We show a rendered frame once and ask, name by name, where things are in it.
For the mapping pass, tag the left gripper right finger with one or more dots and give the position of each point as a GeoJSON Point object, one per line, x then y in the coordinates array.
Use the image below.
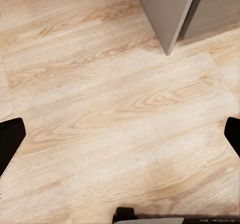
{"type": "Point", "coordinates": [232, 133]}

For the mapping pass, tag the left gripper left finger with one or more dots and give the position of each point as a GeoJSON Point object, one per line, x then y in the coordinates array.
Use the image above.
{"type": "Point", "coordinates": [12, 133]}

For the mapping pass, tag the dishwasher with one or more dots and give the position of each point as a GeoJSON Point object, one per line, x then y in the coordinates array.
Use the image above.
{"type": "Point", "coordinates": [207, 15]}

